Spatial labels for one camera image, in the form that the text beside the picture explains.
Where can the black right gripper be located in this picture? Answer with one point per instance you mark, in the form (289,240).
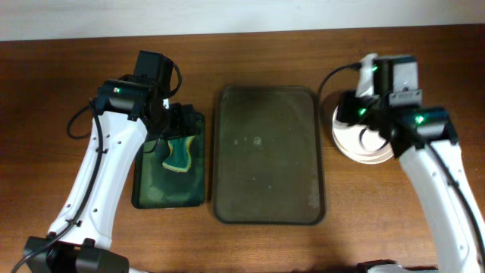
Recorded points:
(345,98)

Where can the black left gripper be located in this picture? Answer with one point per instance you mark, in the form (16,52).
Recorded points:
(182,123)

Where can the white plate bottom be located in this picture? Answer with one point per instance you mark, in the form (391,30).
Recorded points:
(339,128)

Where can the white plate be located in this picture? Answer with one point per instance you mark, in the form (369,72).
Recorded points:
(368,158)
(339,128)
(366,148)

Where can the green yellow sponge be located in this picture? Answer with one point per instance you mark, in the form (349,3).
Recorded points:
(179,159)

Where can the white plate top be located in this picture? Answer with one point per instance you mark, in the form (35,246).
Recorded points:
(368,158)

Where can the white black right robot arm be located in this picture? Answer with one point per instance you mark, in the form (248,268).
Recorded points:
(384,118)

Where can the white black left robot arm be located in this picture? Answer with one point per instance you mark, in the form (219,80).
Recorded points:
(126,113)

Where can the small dark green tray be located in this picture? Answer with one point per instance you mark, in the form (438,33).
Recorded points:
(156,187)

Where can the large dark brown tray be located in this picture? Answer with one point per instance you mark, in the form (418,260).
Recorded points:
(267,157)

